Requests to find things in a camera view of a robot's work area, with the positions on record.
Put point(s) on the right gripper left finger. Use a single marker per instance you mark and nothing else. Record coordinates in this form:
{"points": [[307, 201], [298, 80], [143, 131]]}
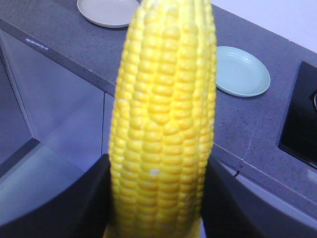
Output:
{"points": [[81, 211]]}

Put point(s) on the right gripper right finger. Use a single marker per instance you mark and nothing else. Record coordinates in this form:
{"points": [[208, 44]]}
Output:
{"points": [[236, 207]]}

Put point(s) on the yellow corn cob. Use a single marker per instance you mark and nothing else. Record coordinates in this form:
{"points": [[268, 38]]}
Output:
{"points": [[163, 121]]}

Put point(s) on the black induction cooktop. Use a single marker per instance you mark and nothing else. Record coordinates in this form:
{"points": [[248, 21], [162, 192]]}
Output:
{"points": [[299, 135]]}

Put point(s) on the light green round plate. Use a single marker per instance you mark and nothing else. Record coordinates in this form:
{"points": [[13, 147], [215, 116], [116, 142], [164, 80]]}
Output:
{"points": [[239, 73]]}

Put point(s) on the white round plate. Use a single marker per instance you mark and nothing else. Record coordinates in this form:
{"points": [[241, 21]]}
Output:
{"points": [[108, 13]]}

